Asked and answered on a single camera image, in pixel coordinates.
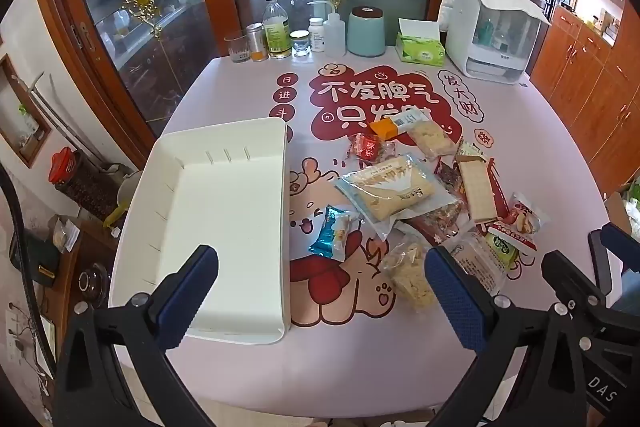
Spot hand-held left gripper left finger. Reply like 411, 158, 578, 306
52, 244, 221, 427

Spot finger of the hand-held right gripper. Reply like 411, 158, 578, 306
589, 223, 640, 294
541, 249, 613, 313

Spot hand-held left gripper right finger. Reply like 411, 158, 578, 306
424, 246, 591, 427

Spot clear wafer packet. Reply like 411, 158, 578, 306
442, 232, 508, 298

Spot clear crumbly cracker packet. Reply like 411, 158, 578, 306
380, 229, 438, 313

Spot green label packet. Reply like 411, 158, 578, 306
482, 227, 526, 273

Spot red white fruit-print packet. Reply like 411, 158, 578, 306
497, 192, 551, 253

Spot clear nut bar packet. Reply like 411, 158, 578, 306
405, 202, 473, 245

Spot white plastic bin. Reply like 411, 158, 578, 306
107, 117, 293, 345

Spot beige wafer bar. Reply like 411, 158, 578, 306
457, 159, 499, 224

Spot dark jerky packet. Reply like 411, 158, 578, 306
432, 157, 468, 202

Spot large clear cracker pack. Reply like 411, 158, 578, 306
334, 154, 466, 242

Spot blue white small packet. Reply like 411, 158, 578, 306
308, 205, 362, 263

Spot clear rice cracker packet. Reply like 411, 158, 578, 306
407, 121, 460, 160

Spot red candy packet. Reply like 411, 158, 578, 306
348, 133, 397, 164

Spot orange white packet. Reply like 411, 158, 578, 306
369, 114, 426, 141

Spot cardboard box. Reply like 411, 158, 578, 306
602, 179, 640, 233

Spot white yellow pitcher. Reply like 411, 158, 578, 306
102, 164, 146, 238

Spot low wooden side table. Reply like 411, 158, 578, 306
20, 217, 121, 338

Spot printed pink table cover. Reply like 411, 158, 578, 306
107, 52, 608, 413

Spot wooden cabinets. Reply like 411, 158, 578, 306
525, 0, 640, 188

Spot red lid jar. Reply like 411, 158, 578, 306
48, 147, 118, 223

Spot white countertop appliance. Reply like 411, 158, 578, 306
437, 0, 551, 85

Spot glass cup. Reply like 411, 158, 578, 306
224, 31, 251, 65

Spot green tissue box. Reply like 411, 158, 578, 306
394, 18, 447, 68

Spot metal can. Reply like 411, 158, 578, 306
246, 23, 266, 62

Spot small glass jar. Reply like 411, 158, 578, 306
290, 30, 312, 58

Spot clear oil bottle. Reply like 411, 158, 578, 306
262, 0, 293, 60

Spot teal canister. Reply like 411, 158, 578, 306
346, 6, 387, 58

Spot white pill bottle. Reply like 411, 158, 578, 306
307, 17, 327, 54

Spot white squeeze bottle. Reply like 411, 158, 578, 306
306, 0, 347, 58

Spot wooden framed wall niche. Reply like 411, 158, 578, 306
0, 54, 53, 168

